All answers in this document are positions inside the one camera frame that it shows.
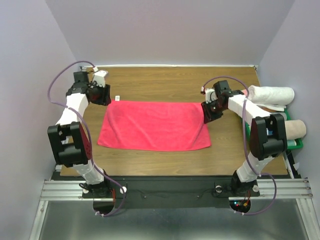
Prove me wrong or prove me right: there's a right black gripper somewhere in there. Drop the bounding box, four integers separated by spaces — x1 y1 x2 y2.
200 98 226 124

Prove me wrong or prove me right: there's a pink microfiber towel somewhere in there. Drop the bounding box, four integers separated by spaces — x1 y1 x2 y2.
97 100 212 152

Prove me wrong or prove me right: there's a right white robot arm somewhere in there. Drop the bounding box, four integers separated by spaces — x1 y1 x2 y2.
200 77 288 196

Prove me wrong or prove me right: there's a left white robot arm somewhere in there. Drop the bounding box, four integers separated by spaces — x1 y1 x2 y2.
47 68 112 198

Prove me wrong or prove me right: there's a white rolled towel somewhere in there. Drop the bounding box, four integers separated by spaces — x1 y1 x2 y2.
248 85 295 107

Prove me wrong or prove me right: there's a teal rolled towel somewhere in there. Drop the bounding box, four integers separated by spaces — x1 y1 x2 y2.
287 140 297 149

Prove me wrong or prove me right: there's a beige rolled towel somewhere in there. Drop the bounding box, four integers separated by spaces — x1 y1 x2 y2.
284 120 307 140

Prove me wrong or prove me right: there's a green plastic bin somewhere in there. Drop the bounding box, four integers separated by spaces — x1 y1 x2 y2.
245 108 304 151

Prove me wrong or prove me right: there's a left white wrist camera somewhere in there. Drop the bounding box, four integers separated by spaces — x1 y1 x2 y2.
92 70 109 88

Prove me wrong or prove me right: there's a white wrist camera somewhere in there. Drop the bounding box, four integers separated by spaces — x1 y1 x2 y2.
92 70 109 88
200 86 217 104

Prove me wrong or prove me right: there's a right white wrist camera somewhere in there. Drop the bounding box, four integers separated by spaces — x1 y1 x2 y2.
200 86 217 104

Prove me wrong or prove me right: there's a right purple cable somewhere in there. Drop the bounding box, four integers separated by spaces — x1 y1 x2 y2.
201 76 277 216

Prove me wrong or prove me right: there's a purple cable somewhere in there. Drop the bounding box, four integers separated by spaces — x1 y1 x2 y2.
201 76 277 216
47 61 128 218

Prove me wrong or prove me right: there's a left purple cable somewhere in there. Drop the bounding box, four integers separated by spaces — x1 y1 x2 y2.
47 61 128 218

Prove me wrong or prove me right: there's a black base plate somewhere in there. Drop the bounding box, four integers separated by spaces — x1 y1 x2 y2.
78 176 258 213

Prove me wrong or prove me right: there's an aluminium frame rail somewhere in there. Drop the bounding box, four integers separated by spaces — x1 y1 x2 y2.
40 180 83 201

